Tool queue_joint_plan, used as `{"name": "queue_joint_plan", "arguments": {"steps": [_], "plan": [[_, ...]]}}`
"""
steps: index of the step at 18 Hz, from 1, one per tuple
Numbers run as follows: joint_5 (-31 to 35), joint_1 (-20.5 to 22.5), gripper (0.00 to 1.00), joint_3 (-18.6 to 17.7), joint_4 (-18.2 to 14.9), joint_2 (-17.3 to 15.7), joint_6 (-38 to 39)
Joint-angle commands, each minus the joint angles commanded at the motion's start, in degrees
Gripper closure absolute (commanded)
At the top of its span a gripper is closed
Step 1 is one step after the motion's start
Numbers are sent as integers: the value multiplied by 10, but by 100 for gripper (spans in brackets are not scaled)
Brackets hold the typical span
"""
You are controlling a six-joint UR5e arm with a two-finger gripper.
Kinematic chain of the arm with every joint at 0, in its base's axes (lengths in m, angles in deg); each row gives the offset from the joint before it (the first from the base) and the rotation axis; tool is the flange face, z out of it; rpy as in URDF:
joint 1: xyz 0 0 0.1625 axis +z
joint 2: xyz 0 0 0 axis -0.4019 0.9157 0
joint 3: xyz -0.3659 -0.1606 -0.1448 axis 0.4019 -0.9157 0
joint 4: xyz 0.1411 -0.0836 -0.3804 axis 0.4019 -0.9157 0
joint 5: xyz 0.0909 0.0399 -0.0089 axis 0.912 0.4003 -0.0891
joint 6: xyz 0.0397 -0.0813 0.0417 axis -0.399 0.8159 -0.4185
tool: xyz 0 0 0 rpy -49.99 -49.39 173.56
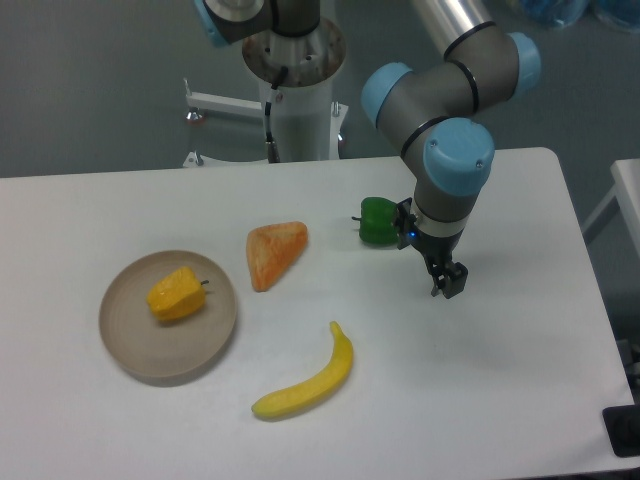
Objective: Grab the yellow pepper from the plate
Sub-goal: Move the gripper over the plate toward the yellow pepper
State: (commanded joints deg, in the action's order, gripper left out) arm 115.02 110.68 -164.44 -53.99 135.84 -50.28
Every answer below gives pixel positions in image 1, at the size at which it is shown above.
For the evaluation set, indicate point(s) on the orange triangular sandwich toy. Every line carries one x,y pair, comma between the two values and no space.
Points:
272,249

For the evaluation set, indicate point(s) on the white side table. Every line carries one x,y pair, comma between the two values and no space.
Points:
622,197

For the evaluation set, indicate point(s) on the blue plastic bag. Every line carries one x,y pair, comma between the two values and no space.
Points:
617,14

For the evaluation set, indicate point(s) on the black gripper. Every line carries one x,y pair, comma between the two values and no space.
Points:
437,253

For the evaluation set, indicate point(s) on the beige round plate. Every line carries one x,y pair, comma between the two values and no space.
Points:
167,352

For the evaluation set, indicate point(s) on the black device at table edge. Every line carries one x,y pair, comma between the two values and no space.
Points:
622,426

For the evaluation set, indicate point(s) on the yellow banana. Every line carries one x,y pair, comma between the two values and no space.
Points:
314,390

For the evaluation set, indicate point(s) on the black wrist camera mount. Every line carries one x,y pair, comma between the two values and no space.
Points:
404,224

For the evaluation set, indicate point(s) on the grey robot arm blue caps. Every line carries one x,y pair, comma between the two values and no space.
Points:
427,117

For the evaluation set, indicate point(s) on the yellow bell pepper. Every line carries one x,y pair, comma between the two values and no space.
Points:
176,296

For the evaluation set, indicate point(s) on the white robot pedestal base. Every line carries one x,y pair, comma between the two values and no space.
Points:
301,119

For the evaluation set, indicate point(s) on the green bell pepper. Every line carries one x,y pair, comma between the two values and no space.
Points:
376,221

